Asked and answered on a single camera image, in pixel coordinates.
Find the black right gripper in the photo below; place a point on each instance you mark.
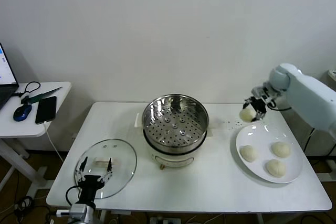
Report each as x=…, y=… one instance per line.
x=260, y=106

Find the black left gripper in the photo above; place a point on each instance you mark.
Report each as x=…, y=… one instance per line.
x=90, y=186

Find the white steamed baozi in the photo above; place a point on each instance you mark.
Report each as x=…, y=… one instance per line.
x=249, y=153
x=274, y=168
x=281, y=149
x=246, y=115

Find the round glass pot lid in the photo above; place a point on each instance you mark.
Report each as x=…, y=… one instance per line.
x=126, y=161

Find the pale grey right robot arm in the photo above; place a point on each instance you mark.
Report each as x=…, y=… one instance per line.
x=309, y=95

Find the stainless steel steamer basket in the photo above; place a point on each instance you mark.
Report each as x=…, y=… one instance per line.
x=176, y=129

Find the large white plate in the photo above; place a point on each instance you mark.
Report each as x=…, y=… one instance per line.
x=252, y=134

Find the black smartphone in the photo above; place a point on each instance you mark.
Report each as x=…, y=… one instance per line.
x=46, y=110

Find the cream electric cooking pot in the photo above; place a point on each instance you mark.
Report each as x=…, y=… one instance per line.
x=173, y=161

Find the white side table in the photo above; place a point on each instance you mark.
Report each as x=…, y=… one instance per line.
x=26, y=129

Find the white side desk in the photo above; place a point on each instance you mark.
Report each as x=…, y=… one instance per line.
x=333, y=77

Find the dark green sheathed knife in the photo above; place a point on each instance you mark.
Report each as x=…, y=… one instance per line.
x=39, y=97

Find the white power strip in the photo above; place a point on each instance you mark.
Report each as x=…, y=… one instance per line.
x=165, y=221

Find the blue computer mouse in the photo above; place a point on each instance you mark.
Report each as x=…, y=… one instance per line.
x=22, y=112

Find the black laptop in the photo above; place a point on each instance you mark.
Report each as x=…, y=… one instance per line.
x=5, y=93

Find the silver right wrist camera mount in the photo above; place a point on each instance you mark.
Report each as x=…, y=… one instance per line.
x=262, y=91

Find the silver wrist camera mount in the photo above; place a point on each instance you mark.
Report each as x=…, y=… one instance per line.
x=262, y=91
x=78, y=211

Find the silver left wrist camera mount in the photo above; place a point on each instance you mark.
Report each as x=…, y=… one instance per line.
x=78, y=211

